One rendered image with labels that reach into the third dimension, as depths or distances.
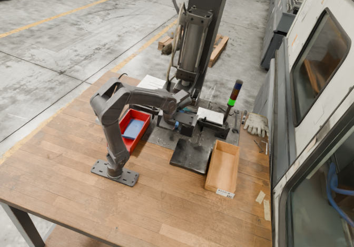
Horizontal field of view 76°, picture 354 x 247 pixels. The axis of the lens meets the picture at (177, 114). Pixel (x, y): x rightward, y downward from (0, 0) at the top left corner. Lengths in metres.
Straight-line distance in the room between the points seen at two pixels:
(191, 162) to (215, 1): 0.69
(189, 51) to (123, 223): 0.71
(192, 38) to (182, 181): 0.61
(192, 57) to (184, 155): 0.46
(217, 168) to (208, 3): 0.72
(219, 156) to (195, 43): 0.56
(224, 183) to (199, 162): 0.15
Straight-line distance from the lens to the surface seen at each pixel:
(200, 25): 0.93
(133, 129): 1.21
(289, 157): 1.27
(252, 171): 1.21
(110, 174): 1.01
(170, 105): 0.87
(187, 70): 1.02
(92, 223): 0.96
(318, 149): 0.97
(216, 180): 1.09
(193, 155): 1.13
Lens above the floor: 1.77
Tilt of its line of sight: 40 degrees down
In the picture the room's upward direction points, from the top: 12 degrees clockwise
